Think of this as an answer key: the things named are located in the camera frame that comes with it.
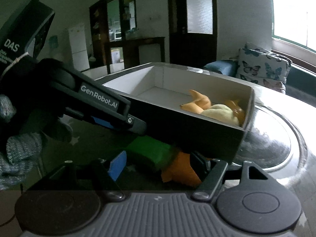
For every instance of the white cardboard box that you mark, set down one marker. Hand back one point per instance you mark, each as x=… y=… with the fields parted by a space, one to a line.
x=156 y=91

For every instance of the round black induction cooktop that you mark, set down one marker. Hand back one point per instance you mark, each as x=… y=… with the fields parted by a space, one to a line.
x=273 y=142

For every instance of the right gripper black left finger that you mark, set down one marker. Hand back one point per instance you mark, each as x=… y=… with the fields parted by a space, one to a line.
x=70 y=197

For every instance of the dark wooden door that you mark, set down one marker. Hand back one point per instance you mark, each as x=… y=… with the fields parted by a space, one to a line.
x=192 y=32

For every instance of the window with green frame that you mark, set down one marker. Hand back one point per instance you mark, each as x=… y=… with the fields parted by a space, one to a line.
x=294 y=21

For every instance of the blue sofa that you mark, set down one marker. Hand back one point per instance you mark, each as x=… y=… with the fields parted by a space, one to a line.
x=298 y=81

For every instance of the dark gloved hand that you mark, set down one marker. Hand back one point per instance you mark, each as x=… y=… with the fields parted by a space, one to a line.
x=23 y=135

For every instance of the orange yellow plush duck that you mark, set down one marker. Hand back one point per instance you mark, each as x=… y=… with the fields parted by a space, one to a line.
x=230 y=112

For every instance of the butterfly print pillow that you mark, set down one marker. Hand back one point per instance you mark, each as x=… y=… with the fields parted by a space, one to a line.
x=262 y=67

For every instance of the orange soft toy block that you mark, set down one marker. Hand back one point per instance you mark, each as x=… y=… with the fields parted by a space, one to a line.
x=181 y=171

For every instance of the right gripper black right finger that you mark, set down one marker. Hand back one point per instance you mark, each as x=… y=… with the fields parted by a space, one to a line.
x=249 y=199

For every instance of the black camera box DAS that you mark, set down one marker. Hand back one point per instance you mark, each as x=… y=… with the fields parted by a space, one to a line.
x=25 y=32

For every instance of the dark wooden cabinet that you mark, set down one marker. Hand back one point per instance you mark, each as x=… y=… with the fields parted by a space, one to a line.
x=124 y=34

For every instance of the green soft toy block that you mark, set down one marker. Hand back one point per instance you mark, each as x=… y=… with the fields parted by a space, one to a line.
x=160 y=153

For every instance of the white refrigerator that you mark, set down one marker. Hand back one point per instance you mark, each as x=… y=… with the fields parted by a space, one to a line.
x=78 y=46

